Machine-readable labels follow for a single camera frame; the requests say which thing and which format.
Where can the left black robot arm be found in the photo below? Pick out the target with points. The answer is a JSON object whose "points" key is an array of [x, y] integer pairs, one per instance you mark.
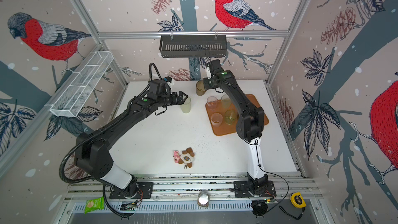
{"points": [[92, 153]]}

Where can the pink textured glass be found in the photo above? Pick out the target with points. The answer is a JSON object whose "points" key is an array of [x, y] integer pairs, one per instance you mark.
{"points": [[216, 119]]}

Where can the brown flower plush keychain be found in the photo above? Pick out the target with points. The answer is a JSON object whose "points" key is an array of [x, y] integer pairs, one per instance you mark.
{"points": [[187, 158]]}

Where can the yellow tape measure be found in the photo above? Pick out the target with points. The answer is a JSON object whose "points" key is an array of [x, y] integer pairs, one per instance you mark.
{"points": [[297, 200]]}

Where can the tall pale green glass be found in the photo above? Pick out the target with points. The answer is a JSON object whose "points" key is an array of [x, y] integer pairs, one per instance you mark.
{"points": [[186, 106]]}

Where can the black hanging wire basket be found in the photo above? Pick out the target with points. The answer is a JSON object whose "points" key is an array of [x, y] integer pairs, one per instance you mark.
{"points": [[193, 46]]}

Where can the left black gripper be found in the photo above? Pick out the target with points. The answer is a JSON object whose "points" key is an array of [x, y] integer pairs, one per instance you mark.
{"points": [[176, 101]]}

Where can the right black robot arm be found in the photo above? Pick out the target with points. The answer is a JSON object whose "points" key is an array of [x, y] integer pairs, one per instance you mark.
{"points": [[250, 123]]}

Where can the pink small toy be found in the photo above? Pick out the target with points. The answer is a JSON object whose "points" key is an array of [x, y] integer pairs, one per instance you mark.
{"points": [[176, 156]]}

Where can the bright green clear glass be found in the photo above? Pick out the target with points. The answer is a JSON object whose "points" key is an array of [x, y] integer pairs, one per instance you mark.
{"points": [[230, 117]]}

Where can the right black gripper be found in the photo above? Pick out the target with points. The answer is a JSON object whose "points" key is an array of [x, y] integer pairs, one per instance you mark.
{"points": [[208, 85]]}

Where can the green snack packet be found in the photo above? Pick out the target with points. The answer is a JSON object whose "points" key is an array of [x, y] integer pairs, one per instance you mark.
{"points": [[94, 205]]}

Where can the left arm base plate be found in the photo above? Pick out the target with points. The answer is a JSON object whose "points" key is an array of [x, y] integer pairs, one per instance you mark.
{"points": [[143, 190]]}

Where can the brown plastic tray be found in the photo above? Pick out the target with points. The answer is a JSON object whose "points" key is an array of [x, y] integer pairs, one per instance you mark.
{"points": [[224, 129]]}

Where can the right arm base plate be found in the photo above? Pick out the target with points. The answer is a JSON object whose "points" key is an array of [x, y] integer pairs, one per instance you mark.
{"points": [[246, 189]]}

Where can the pale green textured glass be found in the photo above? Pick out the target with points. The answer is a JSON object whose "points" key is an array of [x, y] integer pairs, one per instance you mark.
{"points": [[226, 101]]}

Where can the tall brown textured glass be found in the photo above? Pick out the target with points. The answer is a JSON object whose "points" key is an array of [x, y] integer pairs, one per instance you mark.
{"points": [[200, 89]]}

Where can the white mesh wall shelf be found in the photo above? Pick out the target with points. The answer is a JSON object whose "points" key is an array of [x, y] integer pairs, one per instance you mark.
{"points": [[74, 97]]}

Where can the silver round knob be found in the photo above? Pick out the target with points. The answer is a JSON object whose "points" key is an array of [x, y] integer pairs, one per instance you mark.
{"points": [[203, 199]]}

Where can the pink ribbed clear glass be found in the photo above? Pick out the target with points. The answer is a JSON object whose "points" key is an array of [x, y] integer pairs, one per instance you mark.
{"points": [[212, 103]]}

